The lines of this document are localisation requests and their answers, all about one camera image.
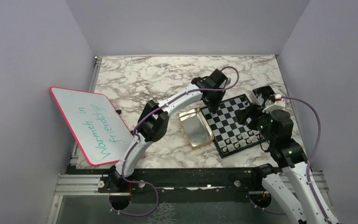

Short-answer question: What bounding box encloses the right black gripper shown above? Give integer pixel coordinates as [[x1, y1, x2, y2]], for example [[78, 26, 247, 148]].
[[235, 101, 275, 144]]

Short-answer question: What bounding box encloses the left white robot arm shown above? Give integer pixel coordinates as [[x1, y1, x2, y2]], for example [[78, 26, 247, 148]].
[[108, 69, 232, 192]]

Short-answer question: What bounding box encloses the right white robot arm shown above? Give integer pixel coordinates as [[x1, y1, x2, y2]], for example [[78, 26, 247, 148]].
[[235, 103, 339, 224]]

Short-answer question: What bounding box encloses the white box of black pieces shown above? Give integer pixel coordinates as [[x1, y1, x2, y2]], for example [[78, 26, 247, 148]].
[[250, 85, 275, 107]]

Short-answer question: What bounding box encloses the gold metal tin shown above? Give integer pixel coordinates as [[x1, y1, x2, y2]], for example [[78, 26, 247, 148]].
[[179, 108, 214, 150]]

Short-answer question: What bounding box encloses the black white chessboard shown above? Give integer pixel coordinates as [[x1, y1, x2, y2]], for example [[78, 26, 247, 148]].
[[201, 94, 266, 158]]

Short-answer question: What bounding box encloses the red framed whiteboard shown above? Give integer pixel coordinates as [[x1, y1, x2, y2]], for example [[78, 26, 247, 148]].
[[49, 87, 133, 166]]

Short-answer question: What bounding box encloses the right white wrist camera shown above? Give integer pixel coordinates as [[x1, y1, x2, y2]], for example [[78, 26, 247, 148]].
[[262, 94, 286, 113]]

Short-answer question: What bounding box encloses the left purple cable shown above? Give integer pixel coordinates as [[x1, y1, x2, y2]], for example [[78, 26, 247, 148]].
[[109, 66, 240, 217]]

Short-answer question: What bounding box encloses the black table front rail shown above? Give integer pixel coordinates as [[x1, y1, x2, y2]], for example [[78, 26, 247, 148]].
[[67, 166, 272, 207]]

